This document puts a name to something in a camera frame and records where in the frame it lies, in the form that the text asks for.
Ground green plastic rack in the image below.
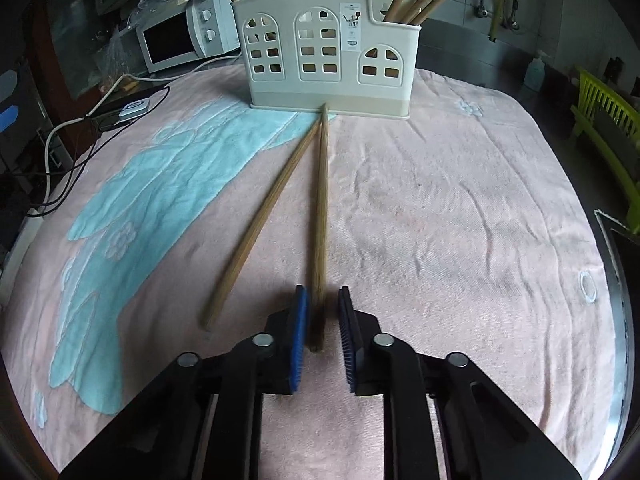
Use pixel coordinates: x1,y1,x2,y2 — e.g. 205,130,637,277
570,65,640,233

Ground pale blue bottle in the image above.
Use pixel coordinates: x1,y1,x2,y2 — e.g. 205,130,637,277
524,55,548,92

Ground black cable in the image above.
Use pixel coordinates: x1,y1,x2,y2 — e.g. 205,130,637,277
20,85,171,216

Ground white microwave oven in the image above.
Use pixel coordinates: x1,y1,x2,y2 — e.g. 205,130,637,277
136,0,241,73

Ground clear plastic bag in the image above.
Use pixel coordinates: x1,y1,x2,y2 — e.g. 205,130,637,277
97,0,196,76

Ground white and black cables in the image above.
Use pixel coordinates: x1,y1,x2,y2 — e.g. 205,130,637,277
25,55,242,213

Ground cream plastic chopstick holder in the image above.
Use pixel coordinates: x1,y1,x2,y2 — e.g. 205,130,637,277
230,0,423,120

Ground small white square device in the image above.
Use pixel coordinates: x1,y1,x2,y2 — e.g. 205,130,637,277
119,99,150,120

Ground pink towel with blue pattern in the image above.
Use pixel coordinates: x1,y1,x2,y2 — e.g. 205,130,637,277
0,57,621,480

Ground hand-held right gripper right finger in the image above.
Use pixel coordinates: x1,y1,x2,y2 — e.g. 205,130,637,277
337,286,583,480

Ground yellow-green hose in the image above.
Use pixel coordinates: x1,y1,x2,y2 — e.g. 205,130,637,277
489,0,516,43

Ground metal tray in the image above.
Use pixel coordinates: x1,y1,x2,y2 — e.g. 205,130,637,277
594,207,640,461

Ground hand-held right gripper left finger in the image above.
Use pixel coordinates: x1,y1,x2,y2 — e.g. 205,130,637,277
59,285,307,480

